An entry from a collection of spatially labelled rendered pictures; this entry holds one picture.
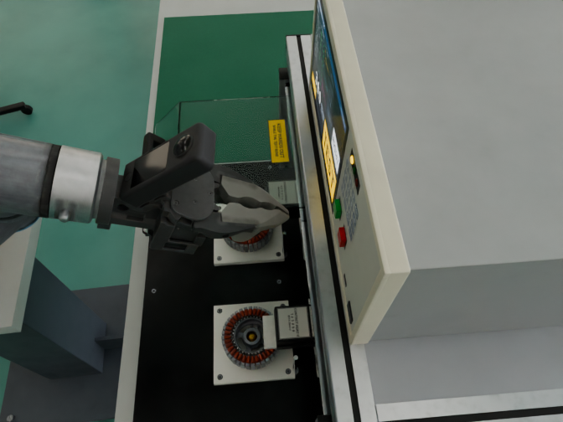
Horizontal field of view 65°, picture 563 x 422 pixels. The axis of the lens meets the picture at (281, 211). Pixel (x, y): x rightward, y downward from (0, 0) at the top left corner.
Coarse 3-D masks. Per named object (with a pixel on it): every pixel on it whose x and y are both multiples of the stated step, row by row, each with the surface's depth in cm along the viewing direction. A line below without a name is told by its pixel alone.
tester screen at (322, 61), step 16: (320, 16) 59; (320, 32) 59; (320, 48) 60; (320, 64) 61; (320, 80) 62; (336, 80) 50; (336, 96) 51; (320, 112) 64; (336, 112) 52; (336, 128) 52; (336, 176) 55
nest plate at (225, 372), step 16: (240, 304) 89; (256, 304) 89; (272, 304) 89; (224, 320) 88; (224, 352) 84; (288, 352) 84; (224, 368) 83; (240, 368) 83; (256, 368) 83; (272, 368) 83; (288, 368) 83; (224, 384) 82
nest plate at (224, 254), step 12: (276, 228) 99; (216, 240) 97; (276, 240) 97; (216, 252) 95; (228, 252) 95; (240, 252) 95; (252, 252) 95; (264, 252) 95; (276, 252) 95; (216, 264) 94; (228, 264) 95; (240, 264) 95
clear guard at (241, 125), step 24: (288, 96) 80; (168, 120) 81; (192, 120) 77; (216, 120) 77; (240, 120) 77; (264, 120) 77; (288, 120) 77; (216, 144) 75; (240, 144) 75; (264, 144) 75; (288, 144) 75; (240, 168) 72; (264, 168) 72; (288, 168) 72; (288, 192) 69
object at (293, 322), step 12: (276, 312) 79; (288, 312) 79; (300, 312) 79; (264, 324) 82; (276, 324) 78; (288, 324) 78; (300, 324) 78; (264, 336) 81; (276, 336) 77; (288, 336) 77; (300, 336) 77; (276, 348) 79; (288, 348) 80
